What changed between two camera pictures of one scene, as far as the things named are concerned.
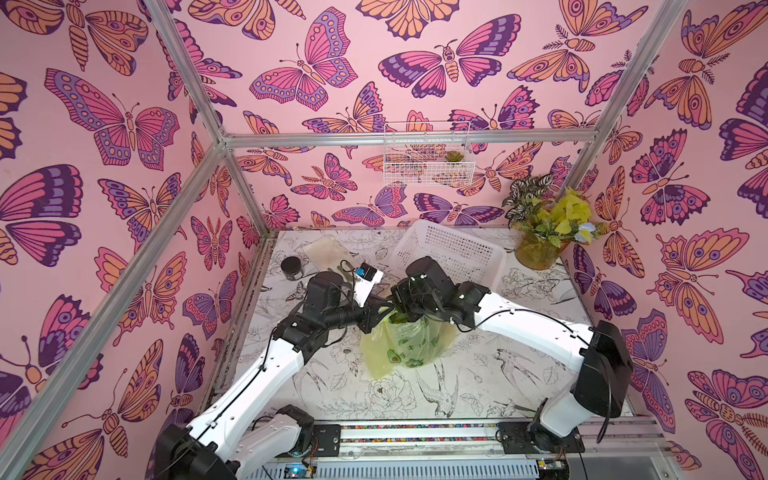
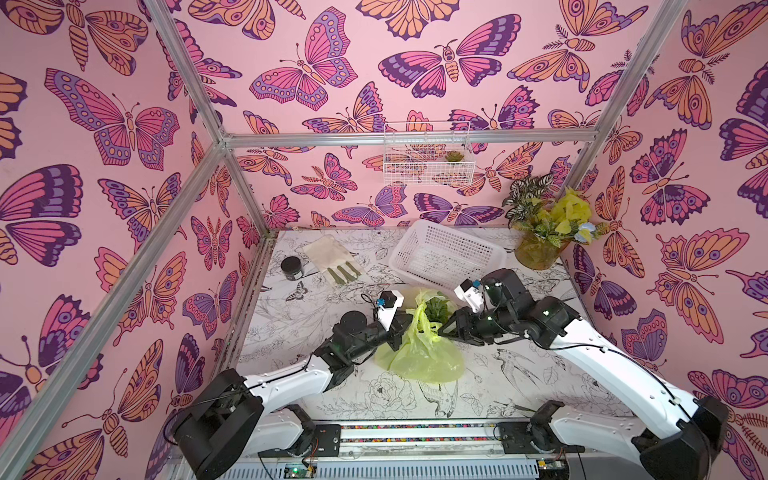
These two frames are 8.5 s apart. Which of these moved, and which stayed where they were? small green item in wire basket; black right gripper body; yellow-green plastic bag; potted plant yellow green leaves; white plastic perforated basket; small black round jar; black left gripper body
Moved: yellow-green plastic bag; black right gripper body; black left gripper body
Stayed: small green item in wire basket; small black round jar; potted plant yellow green leaves; white plastic perforated basket
